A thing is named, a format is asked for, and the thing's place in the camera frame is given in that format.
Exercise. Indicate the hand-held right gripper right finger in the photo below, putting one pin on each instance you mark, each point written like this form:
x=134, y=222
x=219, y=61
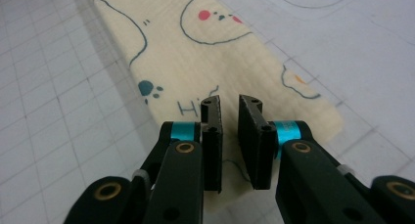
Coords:
x=257, y=145

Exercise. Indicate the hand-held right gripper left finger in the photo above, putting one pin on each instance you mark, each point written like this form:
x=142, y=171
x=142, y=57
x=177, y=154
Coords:
x=212, y=145

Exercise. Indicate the cream printed cloth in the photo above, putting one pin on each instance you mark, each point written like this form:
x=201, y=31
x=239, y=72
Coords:
x=202, y=61

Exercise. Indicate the white grid foam mat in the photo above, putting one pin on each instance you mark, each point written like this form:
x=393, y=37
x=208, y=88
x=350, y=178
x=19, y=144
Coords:
x=58, y=119

